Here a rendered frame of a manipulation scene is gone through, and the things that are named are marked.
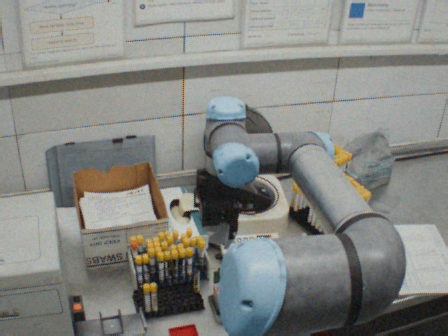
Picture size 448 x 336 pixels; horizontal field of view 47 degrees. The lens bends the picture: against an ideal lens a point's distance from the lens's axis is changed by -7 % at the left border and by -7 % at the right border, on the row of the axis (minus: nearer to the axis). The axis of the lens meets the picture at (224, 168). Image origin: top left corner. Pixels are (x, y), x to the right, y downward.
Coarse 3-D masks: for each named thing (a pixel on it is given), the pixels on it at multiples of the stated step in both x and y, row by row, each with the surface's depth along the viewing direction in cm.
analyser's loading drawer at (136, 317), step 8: (88, 320) 126; (96, 320) 126; (104, 320) 126; (112, 320) 127; (120, 320) 123; (128, 320) 127; (136, 320) 127; (144, 320) 125; (80, 328) 124; (88, 328) 124; (96, 328) 124; (104, 328) 124; (112, 328) 125; (120, 328) 125; (128, 328) 125; (136, 328) 125; (144, 328) 124
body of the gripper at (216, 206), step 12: (204, 168) 113; (204, 180) 110; (216, 180) 110; (204, 192) 114; (216, 192) 114; (204, 204) 113; (216, 204) 113; (228, 204) 113; (204, 216) 114; (216, 216) 115; (228, 216) 115
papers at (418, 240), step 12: (396, 228) 165; (408, 228) 165; (420, 228) 165; (432, 228) 166; (408, 240) 160; (420, 240) 161; (432, 240) 161; (408, 252) 156; (420, 252) 156; (432, 252) 156; (444, 252) 156; (408, 264) 151; (420, 264) 151; (432, 264) 151; (444, 264) 151; (408, 276) 147; (420, 276) 147; (432, 276) 147; (444, 276) 147; (408, 288) 143; (420, 288) 143; (432, 288) 143; (444, 288) 143
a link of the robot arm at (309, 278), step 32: (224, 256) 65; (256, 256) 59; (288, 256) 60; (320, 256) 60; (352, 256) 60; (224, 288) 65; (256, 288) 57; (288, 288) 58; (320, 288) 58; (352, 288) 59; (224, 320) 64; (256, 320) 58; (288, 320) 58; (320, 320) 59; (352, 320) 61
